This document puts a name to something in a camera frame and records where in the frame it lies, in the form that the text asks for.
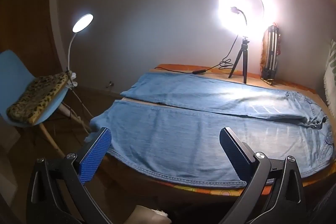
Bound white gooseneck desk lamp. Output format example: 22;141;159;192
67;13;93;88

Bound beige fuzzy cloth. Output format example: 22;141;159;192
123;205;172;224

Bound leopard print cushion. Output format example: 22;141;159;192
7;72;72;125

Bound black ring light cable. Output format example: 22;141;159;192
155;36;238;75

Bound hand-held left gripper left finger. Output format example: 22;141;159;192
26;127;112;224

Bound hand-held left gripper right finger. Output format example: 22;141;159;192
219;127;306;224

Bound blue denim pants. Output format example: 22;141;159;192
90;72;336;189

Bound white green patterned pillow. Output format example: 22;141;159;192
323;39;336;117

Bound light blue chair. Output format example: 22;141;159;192
0;50;91;159

